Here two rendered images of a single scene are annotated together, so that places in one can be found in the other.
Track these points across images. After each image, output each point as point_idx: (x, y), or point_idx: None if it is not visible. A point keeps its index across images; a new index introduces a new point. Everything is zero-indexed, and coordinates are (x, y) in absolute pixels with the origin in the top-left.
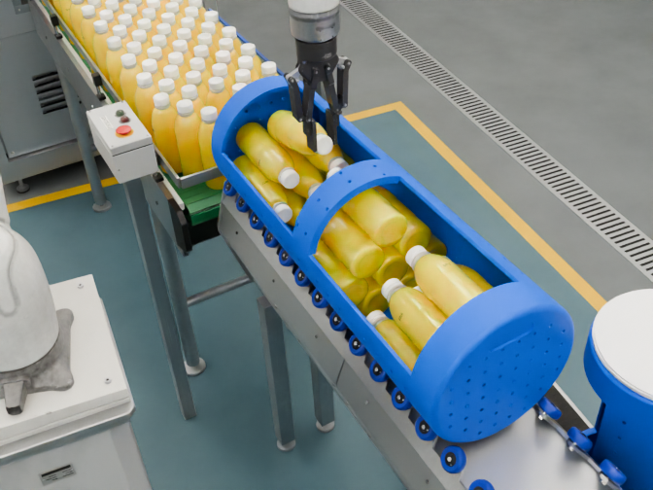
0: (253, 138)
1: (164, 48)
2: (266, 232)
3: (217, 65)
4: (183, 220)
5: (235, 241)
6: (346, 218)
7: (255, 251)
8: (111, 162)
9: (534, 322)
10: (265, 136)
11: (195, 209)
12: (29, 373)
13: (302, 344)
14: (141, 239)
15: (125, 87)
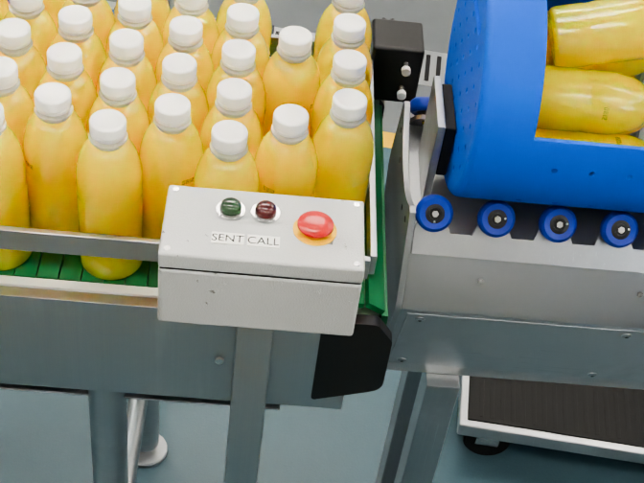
0: (551, 83)
1: None
2: (609, 227)
3: (179, 25)
4: (387, 331)
5: (477, 298)
6: None
7: (557, 280)
8: (326, 307)
9: None
10: (561, 69)
11: (381, 298)
12: None
13: (605, 375)
14: (261, 442)
15: (5, 183)
